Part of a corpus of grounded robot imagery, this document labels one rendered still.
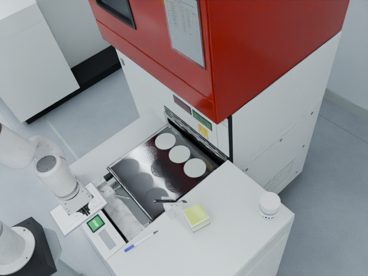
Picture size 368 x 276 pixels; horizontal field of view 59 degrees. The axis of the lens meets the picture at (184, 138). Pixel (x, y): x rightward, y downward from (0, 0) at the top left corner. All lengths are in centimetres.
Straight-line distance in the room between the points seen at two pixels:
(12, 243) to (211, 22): 106
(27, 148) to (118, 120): 207
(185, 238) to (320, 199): 140
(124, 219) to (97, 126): 172
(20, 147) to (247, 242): 80
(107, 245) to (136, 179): 33
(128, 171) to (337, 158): 167
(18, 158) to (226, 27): 66
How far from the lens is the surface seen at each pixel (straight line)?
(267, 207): 118
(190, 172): 145
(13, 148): 95
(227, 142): 130
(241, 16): 98
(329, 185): 253
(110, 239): 132
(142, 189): 145
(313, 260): 227
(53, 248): 157
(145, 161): 152
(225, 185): 133
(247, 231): 124
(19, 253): 148
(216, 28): 92
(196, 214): 120
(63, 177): 107
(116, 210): 146
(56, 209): 147
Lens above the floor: 212
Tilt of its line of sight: 51 degrees down
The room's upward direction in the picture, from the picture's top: 12 degrees counter-clockwise
